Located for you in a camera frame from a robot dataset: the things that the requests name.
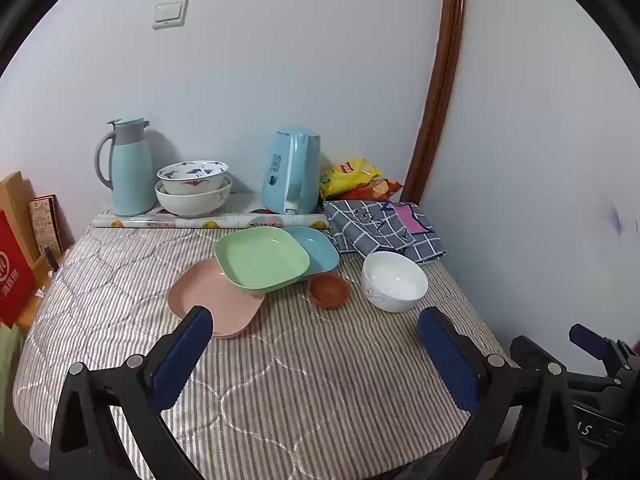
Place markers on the white light switch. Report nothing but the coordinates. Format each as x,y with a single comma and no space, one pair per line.
170,13

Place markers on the green square plate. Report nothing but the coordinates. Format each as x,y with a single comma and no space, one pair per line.
260,257

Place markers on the small brown saucer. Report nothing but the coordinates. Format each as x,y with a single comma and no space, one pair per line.
328,291

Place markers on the red box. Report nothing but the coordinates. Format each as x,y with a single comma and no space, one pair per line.
12,270

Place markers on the light blue electric kettle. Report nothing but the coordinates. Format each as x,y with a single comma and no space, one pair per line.
290,170

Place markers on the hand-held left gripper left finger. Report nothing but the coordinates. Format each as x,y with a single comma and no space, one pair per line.
182,355

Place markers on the brown wooden door frame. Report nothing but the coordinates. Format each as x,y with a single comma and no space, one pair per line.
440,95

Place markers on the plain white bowl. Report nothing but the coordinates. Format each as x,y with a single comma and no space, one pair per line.
395,280

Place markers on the red snack bag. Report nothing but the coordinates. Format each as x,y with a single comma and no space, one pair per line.
375,191

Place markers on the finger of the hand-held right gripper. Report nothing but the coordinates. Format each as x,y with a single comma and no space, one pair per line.
586,336
525,351

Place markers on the blue square plate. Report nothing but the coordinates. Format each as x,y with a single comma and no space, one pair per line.
320,252

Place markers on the yellow chip bag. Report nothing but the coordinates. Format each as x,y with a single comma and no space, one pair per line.
350,175

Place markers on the pink square plate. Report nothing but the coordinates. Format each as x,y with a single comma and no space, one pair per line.
200,292

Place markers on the black clip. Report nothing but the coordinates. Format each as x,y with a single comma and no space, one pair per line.
51,259

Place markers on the striped quilted table cover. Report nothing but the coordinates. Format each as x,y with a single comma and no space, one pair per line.
300,390

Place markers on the grey checked cloth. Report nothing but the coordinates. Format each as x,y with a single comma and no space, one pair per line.
370,232

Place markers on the green cloth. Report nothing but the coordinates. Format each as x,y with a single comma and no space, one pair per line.
9,375

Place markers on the light blue thermos jug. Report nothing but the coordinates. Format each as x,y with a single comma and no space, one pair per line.
131,175

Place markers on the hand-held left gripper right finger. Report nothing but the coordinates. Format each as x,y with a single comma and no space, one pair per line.
447,355

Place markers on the large white bowl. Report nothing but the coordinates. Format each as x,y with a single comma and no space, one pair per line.
192,204

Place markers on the floral patterned bowl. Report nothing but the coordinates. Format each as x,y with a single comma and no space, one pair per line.
192,172

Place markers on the fruit printed mat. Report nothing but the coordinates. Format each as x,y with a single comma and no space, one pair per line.
200,221

